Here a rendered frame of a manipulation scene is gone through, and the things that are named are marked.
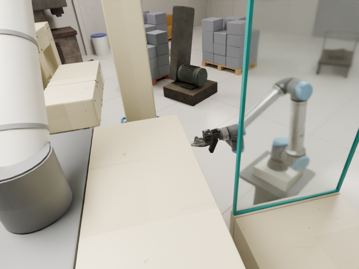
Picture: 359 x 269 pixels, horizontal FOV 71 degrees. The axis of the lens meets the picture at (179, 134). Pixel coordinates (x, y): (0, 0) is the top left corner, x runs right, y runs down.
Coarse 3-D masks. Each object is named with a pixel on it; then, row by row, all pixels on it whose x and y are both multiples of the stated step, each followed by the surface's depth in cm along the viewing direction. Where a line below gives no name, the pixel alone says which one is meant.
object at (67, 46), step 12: (36, 0) 584; (48, 0) 595; (60, 0) 607; (36, 12) 622; (60, 12) 663; (60, 36) 663; (72, 36) 685; (60, 48) 682; (72, 48) 698; (60, 60) 695; (72, 60) 712
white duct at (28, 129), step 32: (0, 0) 53; (0, 32) 52; (32, 32) 58; (0, 64) 51; (32, 64) 55; (0, 96) 50; (32, 96) 53; (0, 128) 49; (32, 128) 52; (0, 160) 49
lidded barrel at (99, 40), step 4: (92, 36) 800; (96, 36) 796; (100, 36) 798; (104, 36) 807; (92, 40) 810; (96, 40) 803; (100, 40) 804; (104, 40) 812; (96, 44) 812; (100, 44) 812; (104, 44) 818; (96, 48) 821; (100, 48) 818; (104, 48) 823; (96, 52) 833; (100, 52) 826; (104, 52) 829; (108, 52) 845
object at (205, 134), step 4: (216, 128) 171; (204, 132) 169; (208, 132) 168; (212, 132) 170; (216, 132) 170; (220, 132) 169; (204, 136) 167; (208, 136) 167; (212, 136) 167; (216, 136) 171; (220, 136) 169; (204, 140) 173; (208, 140) 169; (212, 140) 169
